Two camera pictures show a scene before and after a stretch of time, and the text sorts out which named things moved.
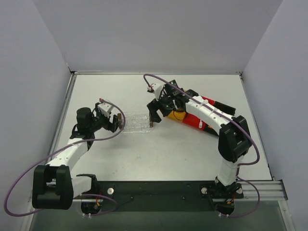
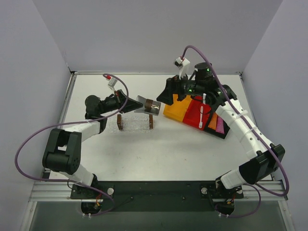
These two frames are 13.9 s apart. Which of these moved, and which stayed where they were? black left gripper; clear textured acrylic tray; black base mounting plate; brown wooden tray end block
Moved: black left gripper
Stayed: black base mounting plate; clear textured acrylic tray; brown wooden tray end block
